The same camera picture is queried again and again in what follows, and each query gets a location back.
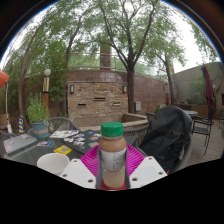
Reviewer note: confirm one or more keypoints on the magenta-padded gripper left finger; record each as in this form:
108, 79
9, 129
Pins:
78, 173

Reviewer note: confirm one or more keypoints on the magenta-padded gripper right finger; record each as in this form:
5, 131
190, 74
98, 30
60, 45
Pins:
146, 170

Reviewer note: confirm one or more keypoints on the green-capped brown drink bottle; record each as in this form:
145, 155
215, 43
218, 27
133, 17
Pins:
113, 156

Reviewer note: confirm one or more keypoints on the yellow card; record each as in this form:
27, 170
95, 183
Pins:
62, 149

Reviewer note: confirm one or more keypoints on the white ceramic mug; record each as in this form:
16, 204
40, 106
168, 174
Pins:
51, 163

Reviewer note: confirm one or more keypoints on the black sticker-covered laptop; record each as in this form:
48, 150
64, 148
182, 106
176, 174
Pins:
83, 140

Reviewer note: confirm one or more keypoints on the grey mesh metal chair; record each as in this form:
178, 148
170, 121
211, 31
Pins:
65, 122
133, 131

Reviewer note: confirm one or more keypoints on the white sticker sheet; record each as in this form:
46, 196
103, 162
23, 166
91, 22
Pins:
63, 134

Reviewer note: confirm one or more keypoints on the small blue sticker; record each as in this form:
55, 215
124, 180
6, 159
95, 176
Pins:
45, 143

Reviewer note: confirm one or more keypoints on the black metal patio chair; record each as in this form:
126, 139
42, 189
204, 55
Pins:
201, 130

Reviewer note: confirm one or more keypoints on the green plant in grey pot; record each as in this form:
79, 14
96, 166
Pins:
38, 115

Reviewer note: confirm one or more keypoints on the blue yellow striped cone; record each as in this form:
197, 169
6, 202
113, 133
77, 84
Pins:
21, 125

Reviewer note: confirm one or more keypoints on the dark-trunked tall tree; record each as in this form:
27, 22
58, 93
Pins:
130, 90

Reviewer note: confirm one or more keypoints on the closed maroon patio umbrella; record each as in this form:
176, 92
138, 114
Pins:
208, 88

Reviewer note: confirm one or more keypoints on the leaning thin-trunked tree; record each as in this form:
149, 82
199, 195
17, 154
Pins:
22, 86

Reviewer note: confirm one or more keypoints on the orange patio umbrella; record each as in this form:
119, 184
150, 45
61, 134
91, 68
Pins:
2, 79

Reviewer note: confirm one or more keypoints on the grey wall box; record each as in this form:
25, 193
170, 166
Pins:
138, 106

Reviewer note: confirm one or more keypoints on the black wall lamp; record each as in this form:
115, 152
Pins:
124, 89
71, 89

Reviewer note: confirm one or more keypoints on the globe-topped lamp post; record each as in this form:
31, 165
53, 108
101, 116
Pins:
46, 90

